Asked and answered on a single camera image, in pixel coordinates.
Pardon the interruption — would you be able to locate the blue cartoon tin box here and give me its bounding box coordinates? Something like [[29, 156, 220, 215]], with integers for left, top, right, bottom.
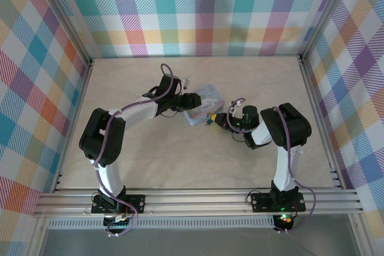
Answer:
[[184, 83, 225, 127]]

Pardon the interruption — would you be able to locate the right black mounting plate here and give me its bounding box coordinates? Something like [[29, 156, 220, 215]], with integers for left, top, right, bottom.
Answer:
[[250, 192, 307, 212]]

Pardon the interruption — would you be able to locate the black mounting plate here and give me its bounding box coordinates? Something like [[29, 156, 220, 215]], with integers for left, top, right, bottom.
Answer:
[[91, 195, 146, 215], [250, 192, 307, 212]]

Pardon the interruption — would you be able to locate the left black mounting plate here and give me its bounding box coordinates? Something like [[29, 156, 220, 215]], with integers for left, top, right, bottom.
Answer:
[[91, 195, 146, 215]]

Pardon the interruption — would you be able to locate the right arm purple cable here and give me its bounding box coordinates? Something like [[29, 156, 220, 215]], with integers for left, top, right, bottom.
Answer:
[[226, 97, 317, 234]]

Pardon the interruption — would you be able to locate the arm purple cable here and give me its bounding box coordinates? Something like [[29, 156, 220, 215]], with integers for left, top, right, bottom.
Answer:
[[226, 97, 317, 234], [92, 63, 181, 237]]

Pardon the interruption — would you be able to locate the aluminium side rail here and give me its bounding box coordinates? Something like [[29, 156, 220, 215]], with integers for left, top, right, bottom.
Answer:
[[52, 58, 95, 194], [298, 55, 346, 189]]

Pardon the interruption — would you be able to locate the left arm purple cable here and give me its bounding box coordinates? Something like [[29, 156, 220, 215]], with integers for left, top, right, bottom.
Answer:
[[92, 63, 181, 237]]

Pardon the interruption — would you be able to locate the long aluminium base rail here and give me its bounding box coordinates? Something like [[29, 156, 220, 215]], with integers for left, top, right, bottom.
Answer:
[[32, 188, 365, 218]]

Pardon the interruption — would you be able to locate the slotted grey cable duct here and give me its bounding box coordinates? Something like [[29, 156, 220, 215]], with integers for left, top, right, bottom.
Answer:
[[47, 219, 275, 229]]

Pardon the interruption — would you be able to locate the aluminium frame post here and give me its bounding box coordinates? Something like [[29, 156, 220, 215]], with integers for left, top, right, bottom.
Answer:
[[32, 0, 95, 65], [301, 0, 361, 59]]

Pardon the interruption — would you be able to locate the aluminium frame leg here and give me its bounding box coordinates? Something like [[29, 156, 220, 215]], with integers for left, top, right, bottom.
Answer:
[[349, 213, 370, 256], [28, 216, 49, 256]]

